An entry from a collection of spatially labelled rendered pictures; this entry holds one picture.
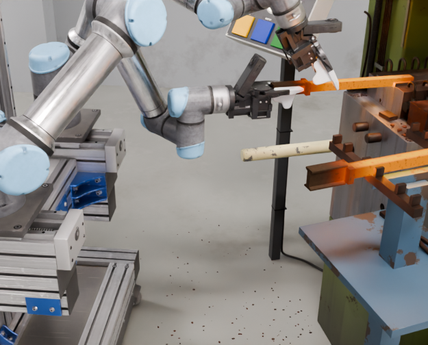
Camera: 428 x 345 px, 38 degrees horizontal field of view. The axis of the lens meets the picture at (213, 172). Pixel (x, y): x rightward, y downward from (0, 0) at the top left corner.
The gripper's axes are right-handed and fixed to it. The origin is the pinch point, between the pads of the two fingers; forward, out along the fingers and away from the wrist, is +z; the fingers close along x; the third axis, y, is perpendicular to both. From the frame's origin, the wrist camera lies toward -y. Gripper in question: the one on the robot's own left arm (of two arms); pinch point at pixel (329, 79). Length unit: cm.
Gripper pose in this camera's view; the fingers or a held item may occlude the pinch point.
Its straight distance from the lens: 175.0
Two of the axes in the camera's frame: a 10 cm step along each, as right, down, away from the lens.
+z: 4.6, 7.2, 5.2
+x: 2.5, 4.6, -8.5
